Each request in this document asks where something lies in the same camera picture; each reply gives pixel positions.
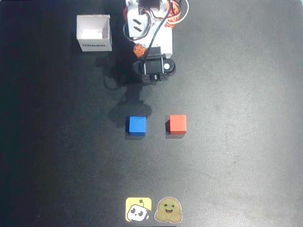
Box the hugging face emoji sticker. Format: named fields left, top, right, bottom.
left=154, top=196, right=183, bottom=223

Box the thin servo wire bundle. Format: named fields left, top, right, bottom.
left=122, top=9, right=154, bottom=42

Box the white cable loop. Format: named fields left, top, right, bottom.
left=165, top=0, right=190, bottom=26

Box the white cardboard box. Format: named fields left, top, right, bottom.
left=76, top=14, right=113, bottom=52

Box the black gripper-mounted webcam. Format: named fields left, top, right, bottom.
left=132, top=46, right=177, bottom=86

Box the red wooden cube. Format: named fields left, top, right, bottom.
left=165, top=114, right=187, bottom=136

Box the yellow robot mascot sticker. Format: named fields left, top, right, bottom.
left=125, top=197, right=152, bottom=222

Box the blue wooden cube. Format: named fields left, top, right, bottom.
left=128, top=115, right=147, bottom=137

